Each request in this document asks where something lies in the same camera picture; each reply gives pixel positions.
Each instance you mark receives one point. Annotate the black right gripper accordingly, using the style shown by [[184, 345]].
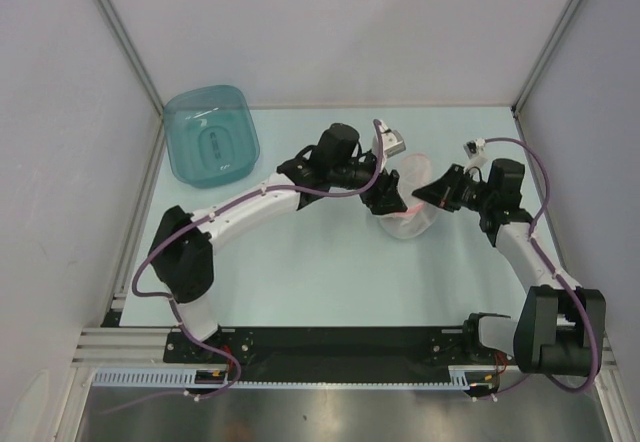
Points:
[[443, 191]]

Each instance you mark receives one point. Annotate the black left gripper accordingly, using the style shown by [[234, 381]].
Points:
[[383, 198]]

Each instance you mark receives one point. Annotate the pink mesh laundry bag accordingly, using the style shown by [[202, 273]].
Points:
[[415, 171]]

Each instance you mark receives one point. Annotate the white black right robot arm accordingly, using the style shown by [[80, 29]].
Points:
[[560, 329]]

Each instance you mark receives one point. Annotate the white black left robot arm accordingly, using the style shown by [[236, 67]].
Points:
[[185, 244]]

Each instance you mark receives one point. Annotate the teal plastic tub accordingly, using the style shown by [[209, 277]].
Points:
[[210, 136]]

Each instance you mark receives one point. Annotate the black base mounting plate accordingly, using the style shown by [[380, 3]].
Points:
[[345, 355]]

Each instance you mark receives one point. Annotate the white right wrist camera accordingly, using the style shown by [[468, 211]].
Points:
[[475, 152]]

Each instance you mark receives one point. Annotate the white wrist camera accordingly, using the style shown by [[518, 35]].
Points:
[[475, 152], [386, 143]]

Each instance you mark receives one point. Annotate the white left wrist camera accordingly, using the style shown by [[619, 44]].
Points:
[[386, 143]]

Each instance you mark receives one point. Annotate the white slotted cable duct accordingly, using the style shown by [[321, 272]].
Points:
[[208, 379]]

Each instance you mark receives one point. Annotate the aluminium right corner post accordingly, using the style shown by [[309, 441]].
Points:
[[552, 43]]

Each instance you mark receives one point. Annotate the aluminium corner post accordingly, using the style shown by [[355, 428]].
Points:
[[552, 43], [116, 26]]

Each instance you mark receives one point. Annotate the aluminium front frame rail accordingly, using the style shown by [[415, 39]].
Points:
[[125, 347]]

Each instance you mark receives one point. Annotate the aluminium left corner post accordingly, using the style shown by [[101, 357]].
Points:
[[116, 26]]

